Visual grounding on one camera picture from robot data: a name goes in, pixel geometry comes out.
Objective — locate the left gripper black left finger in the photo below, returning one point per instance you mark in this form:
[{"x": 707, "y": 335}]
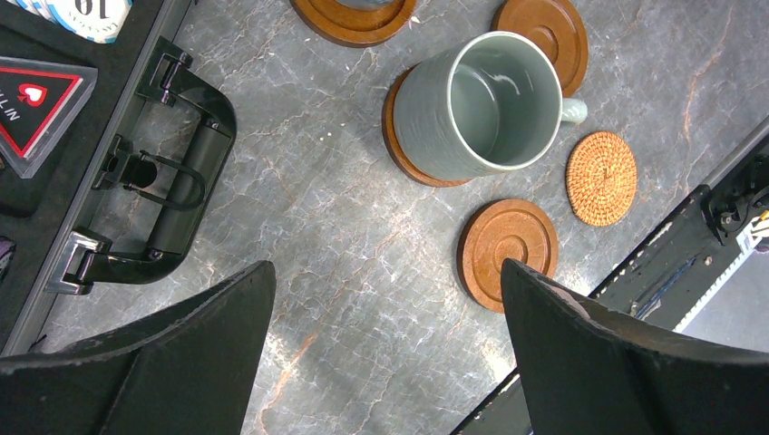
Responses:
[{"x": 186, "y": 369}]

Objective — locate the woven rattan coaster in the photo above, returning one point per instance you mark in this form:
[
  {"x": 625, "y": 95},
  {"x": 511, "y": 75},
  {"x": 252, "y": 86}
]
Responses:
[{"x": 601, "y": 179}]

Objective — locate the brown wooden coaster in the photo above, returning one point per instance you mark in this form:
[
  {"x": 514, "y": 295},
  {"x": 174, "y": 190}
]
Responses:
[
  {"x": 357, "y": 24},
  {"x": 394, "y": 148},
  {"x": 556, "y": 27}
]

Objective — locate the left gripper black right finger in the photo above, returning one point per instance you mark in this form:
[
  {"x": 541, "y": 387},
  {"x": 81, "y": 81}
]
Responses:
[{"x": 588, "y": 369}]

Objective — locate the orange-brown wooden coaster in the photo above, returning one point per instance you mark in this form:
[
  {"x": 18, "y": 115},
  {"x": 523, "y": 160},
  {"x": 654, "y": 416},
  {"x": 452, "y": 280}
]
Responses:
[{"x": 506, "y": 228}]

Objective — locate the black poker chip case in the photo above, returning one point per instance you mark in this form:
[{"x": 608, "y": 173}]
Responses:
[{"x": 46, "y": 220}]

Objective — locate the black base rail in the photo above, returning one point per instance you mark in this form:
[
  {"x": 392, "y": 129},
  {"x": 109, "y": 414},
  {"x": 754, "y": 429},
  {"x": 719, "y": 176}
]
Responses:
[{"x": 674, "y": 272}]

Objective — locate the grey-green mug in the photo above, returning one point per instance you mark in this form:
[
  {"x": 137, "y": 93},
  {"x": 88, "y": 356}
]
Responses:
[{"x": 488, "y": 106}]

